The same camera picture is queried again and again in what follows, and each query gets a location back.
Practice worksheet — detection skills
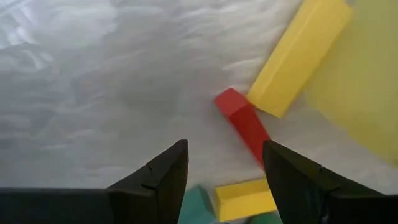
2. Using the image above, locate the white table cover sheet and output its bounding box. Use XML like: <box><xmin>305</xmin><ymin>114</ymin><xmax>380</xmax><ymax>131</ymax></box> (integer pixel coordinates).
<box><xmin>0</xmin><ymin>0</ymin><xmax>398</xmax><ymax>224</ymax></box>

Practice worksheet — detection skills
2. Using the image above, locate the teal block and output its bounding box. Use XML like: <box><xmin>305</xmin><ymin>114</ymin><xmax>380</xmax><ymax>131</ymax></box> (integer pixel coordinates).
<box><xmin>178</xmin><ymin>184</ymin><xmax>217</xmax><ymax>224</ymax></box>

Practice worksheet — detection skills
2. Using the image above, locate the red rectangular block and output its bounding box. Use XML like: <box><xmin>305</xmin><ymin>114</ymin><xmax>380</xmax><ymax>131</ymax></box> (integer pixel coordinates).
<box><xmin>213</xmin><ymin>87</ymin><xmax>271</xmax><ymax>171</ymax></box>

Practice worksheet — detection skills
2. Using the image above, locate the yellow rectangular block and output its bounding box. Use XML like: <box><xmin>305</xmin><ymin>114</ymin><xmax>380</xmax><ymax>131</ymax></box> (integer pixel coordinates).
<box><xmin>246</xmin><ymin>0</ymin><xmax>354</xmax><ymax>119</ymax></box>

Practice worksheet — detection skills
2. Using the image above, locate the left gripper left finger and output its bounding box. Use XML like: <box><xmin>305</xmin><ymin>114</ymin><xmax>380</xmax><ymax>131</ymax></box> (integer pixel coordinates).
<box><xmin>0</xmin><ymin>139</ymin><xmax>190</xmax><ymax>224</ymax></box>

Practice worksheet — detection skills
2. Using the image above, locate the green rectangular block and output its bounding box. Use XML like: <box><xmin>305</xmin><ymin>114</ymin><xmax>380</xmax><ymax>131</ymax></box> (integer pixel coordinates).
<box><xmin>247</xmin><ymin>211</ymin><xmax>284</xmax><ymax>224</ymax></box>

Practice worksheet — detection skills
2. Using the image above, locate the yellow translucent plastic bin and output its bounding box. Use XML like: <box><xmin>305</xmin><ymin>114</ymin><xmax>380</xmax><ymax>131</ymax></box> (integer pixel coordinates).
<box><xmin>303</xmin><ymin>0</ymin><xmax>398</xmax><ymax>169</ymax></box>

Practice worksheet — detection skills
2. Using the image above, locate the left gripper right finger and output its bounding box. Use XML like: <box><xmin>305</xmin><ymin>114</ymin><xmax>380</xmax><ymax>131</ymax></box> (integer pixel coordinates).
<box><xmin>262</xmin><ymin>139</ymin><xmax>398</xmax><ymax>224</ymax></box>

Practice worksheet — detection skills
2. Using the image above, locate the short yellow block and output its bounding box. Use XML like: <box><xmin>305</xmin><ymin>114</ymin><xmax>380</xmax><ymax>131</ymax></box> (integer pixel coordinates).
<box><xmin>215</xmin><ymin>177</ymin><xmax>278</xmax><ymax>223</ymax></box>

